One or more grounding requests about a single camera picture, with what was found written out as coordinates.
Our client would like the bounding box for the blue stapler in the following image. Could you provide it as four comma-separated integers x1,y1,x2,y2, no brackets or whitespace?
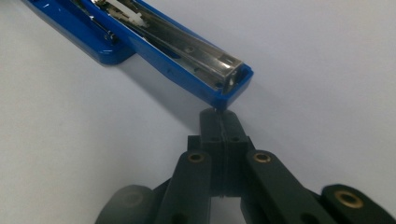
21,0,255,111

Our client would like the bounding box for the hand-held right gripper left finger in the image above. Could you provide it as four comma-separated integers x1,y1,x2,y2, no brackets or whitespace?
157,107,224,224

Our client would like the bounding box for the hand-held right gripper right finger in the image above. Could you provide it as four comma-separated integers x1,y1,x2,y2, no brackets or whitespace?
222,109,339,224

